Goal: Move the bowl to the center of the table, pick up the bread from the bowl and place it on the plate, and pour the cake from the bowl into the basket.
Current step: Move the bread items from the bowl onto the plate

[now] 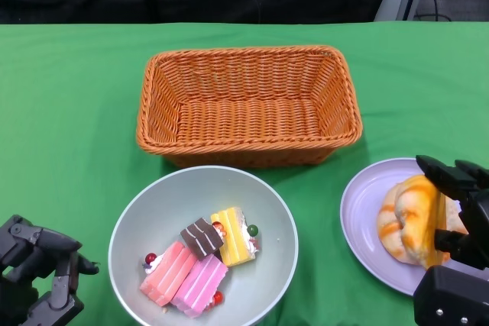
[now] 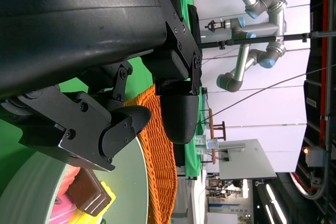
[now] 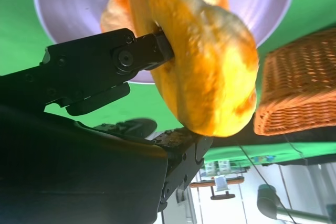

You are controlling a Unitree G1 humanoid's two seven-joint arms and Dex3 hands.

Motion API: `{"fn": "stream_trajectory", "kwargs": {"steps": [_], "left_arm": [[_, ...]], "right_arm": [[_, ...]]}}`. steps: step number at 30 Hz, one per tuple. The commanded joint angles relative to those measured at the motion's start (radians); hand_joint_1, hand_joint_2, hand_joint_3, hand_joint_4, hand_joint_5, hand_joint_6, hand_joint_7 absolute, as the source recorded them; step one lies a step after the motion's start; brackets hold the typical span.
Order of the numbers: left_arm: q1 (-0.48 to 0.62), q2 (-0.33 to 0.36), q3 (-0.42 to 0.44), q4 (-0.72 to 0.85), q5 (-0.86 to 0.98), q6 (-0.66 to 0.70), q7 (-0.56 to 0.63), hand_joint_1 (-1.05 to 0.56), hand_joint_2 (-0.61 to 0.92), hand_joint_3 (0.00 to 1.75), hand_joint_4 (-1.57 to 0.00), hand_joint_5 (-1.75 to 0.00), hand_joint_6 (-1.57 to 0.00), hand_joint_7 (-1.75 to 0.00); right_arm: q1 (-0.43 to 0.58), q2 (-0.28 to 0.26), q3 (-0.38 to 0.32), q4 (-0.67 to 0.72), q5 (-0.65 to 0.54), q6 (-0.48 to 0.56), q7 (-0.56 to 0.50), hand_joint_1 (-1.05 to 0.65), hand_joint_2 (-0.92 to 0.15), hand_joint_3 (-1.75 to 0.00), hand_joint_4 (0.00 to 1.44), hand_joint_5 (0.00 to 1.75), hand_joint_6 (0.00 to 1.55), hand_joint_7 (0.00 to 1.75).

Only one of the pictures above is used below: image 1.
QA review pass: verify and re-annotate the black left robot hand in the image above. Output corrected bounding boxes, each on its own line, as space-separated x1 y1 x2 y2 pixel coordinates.
0 215 99 326

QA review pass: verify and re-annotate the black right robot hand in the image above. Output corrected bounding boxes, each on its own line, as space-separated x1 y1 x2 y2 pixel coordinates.
413 154 489 326

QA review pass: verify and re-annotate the oval orange swirl bread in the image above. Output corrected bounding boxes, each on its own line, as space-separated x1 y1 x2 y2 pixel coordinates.
395 174 449 270

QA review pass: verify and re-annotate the ring-shaped orange swirl bread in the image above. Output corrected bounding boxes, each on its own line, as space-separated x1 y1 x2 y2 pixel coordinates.
377 182 469 264

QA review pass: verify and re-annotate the grey-green bowl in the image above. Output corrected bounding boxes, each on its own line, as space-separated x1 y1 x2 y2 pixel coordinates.
108 165 299 326

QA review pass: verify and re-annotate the pale lilac plate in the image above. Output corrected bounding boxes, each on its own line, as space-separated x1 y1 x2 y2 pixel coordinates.
339 157 489 297

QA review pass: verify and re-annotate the salmon pink cake slice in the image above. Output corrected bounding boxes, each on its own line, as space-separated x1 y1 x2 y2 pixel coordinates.
139 240 198 308

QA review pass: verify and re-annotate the chocolate layer cake piece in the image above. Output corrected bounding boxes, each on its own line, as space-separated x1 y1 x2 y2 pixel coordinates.
179 218 225 260

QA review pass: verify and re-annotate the magenta cake slice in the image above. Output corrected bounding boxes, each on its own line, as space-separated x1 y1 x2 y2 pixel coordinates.
170 253 229 319

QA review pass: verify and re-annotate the yellow cream cake slice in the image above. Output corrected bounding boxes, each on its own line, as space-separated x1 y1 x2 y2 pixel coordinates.
209 206 261 268

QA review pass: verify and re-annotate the orange wicker basket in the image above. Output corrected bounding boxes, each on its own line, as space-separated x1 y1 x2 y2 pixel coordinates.
136 45 364 169

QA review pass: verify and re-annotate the green tablecloth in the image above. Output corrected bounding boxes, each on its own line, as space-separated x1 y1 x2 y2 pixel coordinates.
0 21 489 326

